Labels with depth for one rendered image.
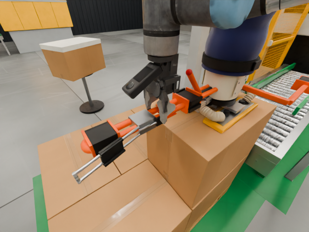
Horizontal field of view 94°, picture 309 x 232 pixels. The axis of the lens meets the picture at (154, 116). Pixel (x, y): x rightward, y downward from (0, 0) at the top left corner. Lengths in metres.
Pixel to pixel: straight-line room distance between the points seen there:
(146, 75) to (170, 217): 0.70
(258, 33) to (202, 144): 0.43
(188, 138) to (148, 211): 0.45
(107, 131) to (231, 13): 0.37
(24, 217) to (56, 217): 0.81
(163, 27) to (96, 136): 0.31
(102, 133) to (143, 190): 0.57
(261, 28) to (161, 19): 0.41
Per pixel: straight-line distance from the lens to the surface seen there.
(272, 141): 1.46
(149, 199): 0.90
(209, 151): 0.59
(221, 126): 0.68
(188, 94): 0.60
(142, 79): 0.39
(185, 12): 0.33
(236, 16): 0.32
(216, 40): 0.66
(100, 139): 0.41
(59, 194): 1.06
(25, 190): 1.95
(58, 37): 7.74
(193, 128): 0.67
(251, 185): 1.81
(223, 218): 1.55
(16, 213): 1.86
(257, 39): 0.67
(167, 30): 0.37
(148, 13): 0.38
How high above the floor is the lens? 1.37
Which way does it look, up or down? 37 degrees down
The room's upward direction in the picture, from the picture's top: straight up
